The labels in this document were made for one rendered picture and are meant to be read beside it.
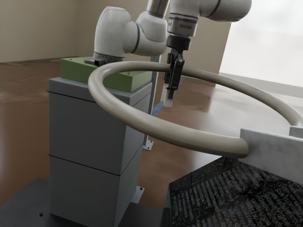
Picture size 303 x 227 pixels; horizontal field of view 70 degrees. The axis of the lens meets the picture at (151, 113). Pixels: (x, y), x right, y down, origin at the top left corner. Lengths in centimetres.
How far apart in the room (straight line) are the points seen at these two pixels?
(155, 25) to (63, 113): 61
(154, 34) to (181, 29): 46
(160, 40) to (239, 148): 92
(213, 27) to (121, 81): 603
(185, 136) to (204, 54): 662
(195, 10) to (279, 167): 51
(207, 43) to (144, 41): 581
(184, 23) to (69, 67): 62
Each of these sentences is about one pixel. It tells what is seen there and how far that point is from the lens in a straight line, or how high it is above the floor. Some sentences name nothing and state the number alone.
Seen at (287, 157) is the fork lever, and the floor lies 94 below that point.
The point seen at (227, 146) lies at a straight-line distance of 32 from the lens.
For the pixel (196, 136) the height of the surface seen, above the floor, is 93.
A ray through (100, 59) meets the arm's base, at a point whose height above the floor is 91.
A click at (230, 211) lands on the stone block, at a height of 72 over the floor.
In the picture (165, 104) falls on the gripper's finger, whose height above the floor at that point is 84.
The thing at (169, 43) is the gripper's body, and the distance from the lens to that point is 71.
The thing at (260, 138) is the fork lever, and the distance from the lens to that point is 32.
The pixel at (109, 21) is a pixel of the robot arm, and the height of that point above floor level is 108.
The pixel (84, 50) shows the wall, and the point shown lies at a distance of 803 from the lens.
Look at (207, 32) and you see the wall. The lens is 690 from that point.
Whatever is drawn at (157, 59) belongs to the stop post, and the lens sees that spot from 197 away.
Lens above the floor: 105
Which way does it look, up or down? 19 degrees down
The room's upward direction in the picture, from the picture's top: 9 degrees clockwise
